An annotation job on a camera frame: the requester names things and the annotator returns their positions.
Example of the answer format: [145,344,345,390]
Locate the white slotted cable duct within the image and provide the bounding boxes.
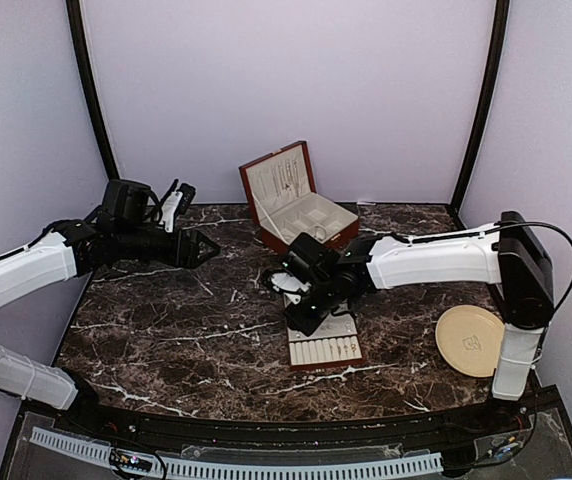
[29,427,443,479]

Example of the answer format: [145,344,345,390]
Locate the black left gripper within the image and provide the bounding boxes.
[115,224,220,269]

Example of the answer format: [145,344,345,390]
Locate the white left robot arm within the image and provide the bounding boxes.
[0,179,220,436]

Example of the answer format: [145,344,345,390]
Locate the red wooden jewelry box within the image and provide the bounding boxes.
[239,140,360,254]

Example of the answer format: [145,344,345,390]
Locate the left black frame post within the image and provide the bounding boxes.
[65,0,121,186]

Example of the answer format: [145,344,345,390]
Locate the beige round plate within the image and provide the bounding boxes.
[435,305,504,378]

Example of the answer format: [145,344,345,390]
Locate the red jewelry tray insert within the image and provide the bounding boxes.
[286,302,365,371]

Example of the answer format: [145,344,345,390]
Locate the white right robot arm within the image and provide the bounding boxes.
[267,211,570,434]

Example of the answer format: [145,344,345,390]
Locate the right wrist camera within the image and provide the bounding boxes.
[262,269,310,295]

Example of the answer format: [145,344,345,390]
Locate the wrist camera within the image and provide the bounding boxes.
[159,179,196,233]
[262,269,310,295]

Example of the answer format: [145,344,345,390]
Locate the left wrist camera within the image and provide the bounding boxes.
[159,179,196,233]

